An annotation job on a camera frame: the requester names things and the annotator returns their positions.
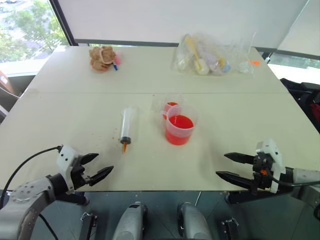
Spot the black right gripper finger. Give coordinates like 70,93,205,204
223,152,256,166
215,171,254,193

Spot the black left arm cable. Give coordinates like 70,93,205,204
0,145,63,210

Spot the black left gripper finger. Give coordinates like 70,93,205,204
88,165,115,187
81,152,100,166

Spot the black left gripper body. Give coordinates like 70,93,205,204
70,155,95,193

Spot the black metal table clamp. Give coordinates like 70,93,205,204
79,211,98,240
220,216,241,240

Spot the black window frame post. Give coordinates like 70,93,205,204
49,0,76,47

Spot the pink small bottle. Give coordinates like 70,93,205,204
114,49,123,67

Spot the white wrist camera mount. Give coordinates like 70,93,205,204
255,138,285,194
55,144,85,185

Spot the small clear plastic cup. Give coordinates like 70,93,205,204
152,93,185,119

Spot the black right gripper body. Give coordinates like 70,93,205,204
251,152,275,195

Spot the yellow handled sponge brush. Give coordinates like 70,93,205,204
184,34,210,76

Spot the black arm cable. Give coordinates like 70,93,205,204
0,145,63,210
265,166,320,188

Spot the clear plastic syringe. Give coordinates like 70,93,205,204
119,106,139,155

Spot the black bag pile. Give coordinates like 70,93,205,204
279,77,320,141

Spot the brown crumpled toy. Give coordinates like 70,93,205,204
88,45,117,73

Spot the grey rounded shape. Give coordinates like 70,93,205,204
176,201,214,240
111,201,149,240

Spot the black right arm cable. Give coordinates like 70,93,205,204
265,166,320,188

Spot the clear plastic bag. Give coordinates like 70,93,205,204
170,31,259,77

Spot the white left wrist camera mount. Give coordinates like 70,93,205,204
55,144,85,185

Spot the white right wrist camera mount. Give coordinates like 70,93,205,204
255,138,285,194

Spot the beaker with red liquid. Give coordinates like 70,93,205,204
159,103,200,146

